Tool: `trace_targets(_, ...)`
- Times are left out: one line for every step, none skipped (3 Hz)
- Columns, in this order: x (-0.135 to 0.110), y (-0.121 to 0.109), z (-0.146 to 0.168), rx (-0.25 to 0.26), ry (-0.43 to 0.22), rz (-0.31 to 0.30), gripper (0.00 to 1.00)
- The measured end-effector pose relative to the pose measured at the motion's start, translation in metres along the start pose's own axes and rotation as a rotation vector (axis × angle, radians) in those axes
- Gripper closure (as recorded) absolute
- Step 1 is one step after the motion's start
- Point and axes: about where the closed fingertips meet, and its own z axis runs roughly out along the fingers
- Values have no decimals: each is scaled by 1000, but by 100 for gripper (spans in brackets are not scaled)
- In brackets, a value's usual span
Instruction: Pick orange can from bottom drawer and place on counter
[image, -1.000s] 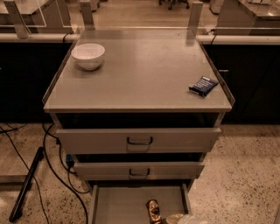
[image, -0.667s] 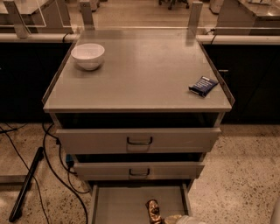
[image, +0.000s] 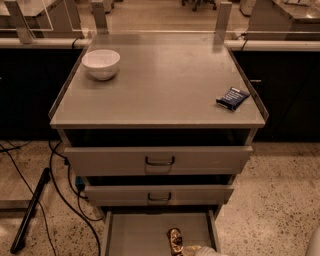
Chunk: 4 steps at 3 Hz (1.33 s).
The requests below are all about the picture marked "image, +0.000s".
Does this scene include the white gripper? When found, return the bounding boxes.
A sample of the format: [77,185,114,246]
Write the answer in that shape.
[182,245,226,256]

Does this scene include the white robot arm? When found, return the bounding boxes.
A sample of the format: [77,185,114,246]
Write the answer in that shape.
[182,226,320,256]

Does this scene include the grey bottom drawer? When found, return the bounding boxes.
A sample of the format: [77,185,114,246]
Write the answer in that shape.
[100,207,221,256]

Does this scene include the grey drawer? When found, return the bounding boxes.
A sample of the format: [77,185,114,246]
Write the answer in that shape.
[85,185,233,206]
[100,207,221,256]
[65,146,252,176]

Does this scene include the grey top drawer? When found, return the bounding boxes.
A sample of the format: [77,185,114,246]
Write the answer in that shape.
[65,146,252,176]

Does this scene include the grey middle drawer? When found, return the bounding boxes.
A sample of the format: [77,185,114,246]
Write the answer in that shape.
[85,185,233,206]

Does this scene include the grey metal drawer cabinet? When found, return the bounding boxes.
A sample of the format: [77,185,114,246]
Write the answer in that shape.
[50,33,268,209]

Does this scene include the dark blue snack packet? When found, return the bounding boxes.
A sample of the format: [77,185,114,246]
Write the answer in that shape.
[216,87,250,111]

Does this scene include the black bar on floor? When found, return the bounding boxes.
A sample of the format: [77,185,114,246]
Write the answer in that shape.
[10,168,50,254]

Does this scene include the white ceramic bowl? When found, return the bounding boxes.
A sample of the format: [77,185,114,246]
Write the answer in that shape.
[81,49,120,81]

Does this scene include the black office chair base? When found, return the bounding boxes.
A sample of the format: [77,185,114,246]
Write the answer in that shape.
[181,0,217,12]

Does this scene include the thin black floor cable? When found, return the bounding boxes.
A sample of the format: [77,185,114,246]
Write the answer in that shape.
[0,143,58,256]

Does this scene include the white horizontal rail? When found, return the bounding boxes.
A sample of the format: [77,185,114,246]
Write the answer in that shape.
[0,38,320,52]

